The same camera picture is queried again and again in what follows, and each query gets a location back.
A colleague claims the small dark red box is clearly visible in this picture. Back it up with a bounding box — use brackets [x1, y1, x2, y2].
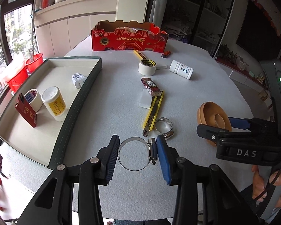
[141, 77, 161, 96]

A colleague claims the brown wooden dish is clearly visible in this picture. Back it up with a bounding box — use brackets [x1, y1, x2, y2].
[197, 101, 232, 147]

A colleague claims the crumpled plastic wrap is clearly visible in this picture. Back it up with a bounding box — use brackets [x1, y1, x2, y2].
[118, 26, 155, 34]

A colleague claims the white bottle blue label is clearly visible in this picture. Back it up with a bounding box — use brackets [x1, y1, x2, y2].
[169, 60, 194, 80]

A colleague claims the white window cabinet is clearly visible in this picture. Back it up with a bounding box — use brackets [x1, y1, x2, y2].
[34, 0, 118, 59]

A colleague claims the person's right hand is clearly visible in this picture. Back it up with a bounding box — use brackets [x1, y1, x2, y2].
[251, 165, 281, 209]

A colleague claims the masking tape roll yellow core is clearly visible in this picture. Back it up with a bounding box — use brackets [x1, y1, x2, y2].
[138, 58, 158, 76]

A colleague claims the yellow utility knife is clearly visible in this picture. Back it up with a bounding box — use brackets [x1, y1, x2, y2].
[142, 90, 165, 137]

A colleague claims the red printed cardboard box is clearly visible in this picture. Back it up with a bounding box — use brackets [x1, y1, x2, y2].
[91, 20, 169, 53]

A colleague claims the pile of folded cloths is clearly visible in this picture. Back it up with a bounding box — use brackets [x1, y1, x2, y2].
[163, 26, 192, 44]

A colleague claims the black framed window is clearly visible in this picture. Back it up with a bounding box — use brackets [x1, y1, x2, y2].
[0, 0, 38, 113]

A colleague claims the small yellow box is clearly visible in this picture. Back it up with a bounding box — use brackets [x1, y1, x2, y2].
[133, 49, 146, 60]

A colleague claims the dark wall screen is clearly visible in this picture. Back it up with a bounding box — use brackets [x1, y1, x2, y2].
[235, 0, 281, 64]

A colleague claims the large red bucket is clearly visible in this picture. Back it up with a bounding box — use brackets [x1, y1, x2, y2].
[4, 58, 28, 92]

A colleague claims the white bottle yellow label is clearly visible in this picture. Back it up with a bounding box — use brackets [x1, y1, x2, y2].
[41, 86, 67, 122]

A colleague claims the small red bucket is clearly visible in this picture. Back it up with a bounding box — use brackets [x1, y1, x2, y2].
[25, 53, 44, 74]

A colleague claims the large metal hose clamp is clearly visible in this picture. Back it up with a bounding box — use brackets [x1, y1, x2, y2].
[118, 137, 160, 171]

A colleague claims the metal pole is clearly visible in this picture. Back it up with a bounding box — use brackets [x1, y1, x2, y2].
[30, 0, 36, 61]

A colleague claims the white translucent block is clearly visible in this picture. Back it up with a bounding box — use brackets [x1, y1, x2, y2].
[139, 91, 155, 109]

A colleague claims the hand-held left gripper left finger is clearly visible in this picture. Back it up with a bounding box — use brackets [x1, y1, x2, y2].
[18, 135, 120, 225]

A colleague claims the white power adapter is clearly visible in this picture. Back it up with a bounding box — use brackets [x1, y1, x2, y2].
[71, 73, 86, 89]

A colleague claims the dark glass cabinet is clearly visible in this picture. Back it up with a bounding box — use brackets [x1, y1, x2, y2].
[150, 0, 237, 59]

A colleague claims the white masking tape roll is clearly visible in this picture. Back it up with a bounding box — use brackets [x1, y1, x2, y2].
[23, 88, 43, 112]

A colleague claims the green houseplant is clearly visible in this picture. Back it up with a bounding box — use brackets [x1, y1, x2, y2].
[217, 43, 243, 64]

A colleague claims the low white bench red top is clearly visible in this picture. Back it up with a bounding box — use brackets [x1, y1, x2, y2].
[215, 57, 274, 108]

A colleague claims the small metal hose clamp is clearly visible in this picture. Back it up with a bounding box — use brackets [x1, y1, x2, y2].
[154, 118, 175, 140]

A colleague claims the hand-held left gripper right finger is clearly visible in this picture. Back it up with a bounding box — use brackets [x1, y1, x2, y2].
[156, 135, 260, 225]

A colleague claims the dark green tray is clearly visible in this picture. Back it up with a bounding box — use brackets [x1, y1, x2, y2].
[0, 56, 102, 170]

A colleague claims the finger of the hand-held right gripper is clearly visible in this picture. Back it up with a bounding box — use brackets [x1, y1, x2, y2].
[196, 124, 256, 147]
[228, 117, 276, 132]

